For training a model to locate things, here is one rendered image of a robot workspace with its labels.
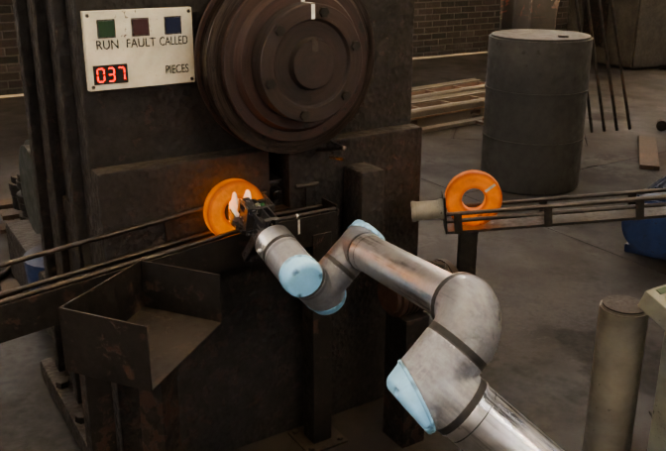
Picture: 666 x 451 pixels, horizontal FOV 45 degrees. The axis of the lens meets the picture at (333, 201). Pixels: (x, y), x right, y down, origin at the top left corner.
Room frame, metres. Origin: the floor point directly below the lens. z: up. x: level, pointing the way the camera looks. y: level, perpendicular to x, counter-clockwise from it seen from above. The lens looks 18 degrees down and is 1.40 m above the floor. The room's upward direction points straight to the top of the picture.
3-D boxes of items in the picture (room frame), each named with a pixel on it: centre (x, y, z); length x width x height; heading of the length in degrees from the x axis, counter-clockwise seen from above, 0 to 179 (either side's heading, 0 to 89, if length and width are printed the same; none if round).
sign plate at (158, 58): (1.91, 0.45, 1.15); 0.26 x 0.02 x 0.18; 122
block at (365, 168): (2.13, -0.08, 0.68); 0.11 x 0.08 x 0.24; 32
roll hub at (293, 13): (1.91, 0.06, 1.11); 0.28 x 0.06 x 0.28; 122
